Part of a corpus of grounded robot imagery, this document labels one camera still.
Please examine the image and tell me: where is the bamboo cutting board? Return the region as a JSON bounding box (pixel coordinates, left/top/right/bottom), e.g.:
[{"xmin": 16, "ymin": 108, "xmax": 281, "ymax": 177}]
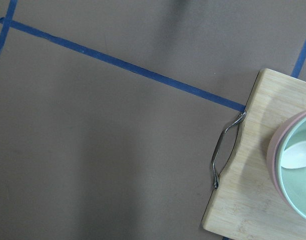
[{"xmin": 202, "ymin": 68, "xmax": 306, "ymax": 240}]

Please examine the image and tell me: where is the pink bowl under green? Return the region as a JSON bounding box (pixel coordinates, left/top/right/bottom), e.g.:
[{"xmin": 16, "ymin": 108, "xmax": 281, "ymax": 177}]
[{"xmin": 266, "ymin": 110, "xmax": 306, "ymax": 204}]

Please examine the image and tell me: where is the white plastic spoon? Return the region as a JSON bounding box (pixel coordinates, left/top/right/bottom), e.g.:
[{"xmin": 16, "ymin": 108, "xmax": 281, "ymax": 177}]
[{"xmin": 281, "ymin": 141, "xmax": 306, "ymax": 169}]

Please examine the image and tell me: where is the metal cutting board handle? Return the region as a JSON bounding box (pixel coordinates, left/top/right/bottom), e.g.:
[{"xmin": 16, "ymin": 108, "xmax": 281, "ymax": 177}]
[{"xmin": 211, "ymin": 110, "xmax": 247, "ymax": 190}]

